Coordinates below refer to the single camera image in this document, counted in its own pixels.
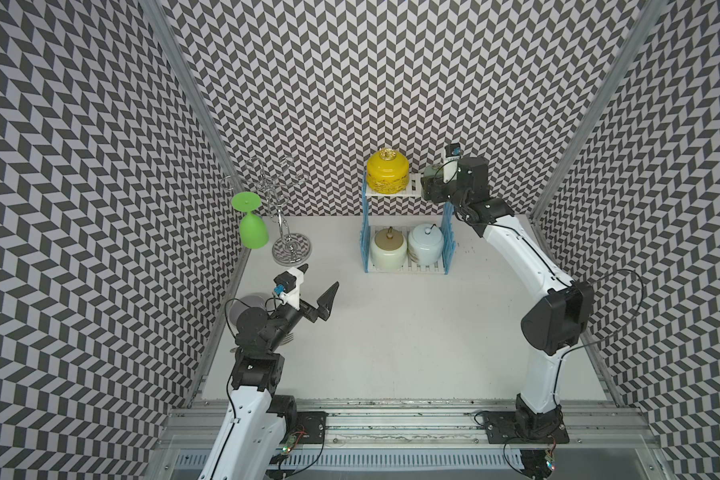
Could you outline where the blue white wooden shelf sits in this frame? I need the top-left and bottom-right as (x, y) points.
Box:
(359, 173), (456, 275)

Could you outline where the pale blue ceramic canister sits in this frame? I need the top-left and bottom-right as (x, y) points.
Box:
(407, 223), (444, 267)

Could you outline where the yellow ceramic canister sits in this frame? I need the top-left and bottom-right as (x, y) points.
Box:
(366, 148), (410, 195)

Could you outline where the cream canister with tan lid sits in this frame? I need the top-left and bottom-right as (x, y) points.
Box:
(370, 227), (408, 272)

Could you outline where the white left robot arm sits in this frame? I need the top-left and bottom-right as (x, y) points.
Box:
(199, 282), (340, 479)

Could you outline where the lilac ceramic bowl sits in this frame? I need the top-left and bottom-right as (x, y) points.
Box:
(226, 293), (268, 327)

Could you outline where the green plastic wine glass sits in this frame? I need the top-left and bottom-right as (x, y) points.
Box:
(231, 191), (269, 249)

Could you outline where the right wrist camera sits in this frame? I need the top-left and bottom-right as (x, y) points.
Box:
(443, 143), (462, 161)

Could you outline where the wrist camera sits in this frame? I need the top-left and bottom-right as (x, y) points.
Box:
(273, 264), (309, 310)
(443, 143), (462, 161)

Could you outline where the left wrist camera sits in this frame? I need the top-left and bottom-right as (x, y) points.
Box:
(273, 264), (309, 310)

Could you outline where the chrome wire glass rack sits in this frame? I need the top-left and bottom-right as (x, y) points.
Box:
(241, 156), (312, 267)

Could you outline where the aluminium right corner post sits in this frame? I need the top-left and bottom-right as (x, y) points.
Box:
(529, 0), (668, 224)

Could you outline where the aluminium corner post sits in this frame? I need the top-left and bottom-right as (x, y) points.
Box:
(529, 0), (668, 224)
(139, 0), (244, 193)

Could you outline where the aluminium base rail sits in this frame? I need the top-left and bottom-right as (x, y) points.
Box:
(144, 399), (675, 479)

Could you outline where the aluminium left corner post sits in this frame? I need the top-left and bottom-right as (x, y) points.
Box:
(139, 0), (244, 193)

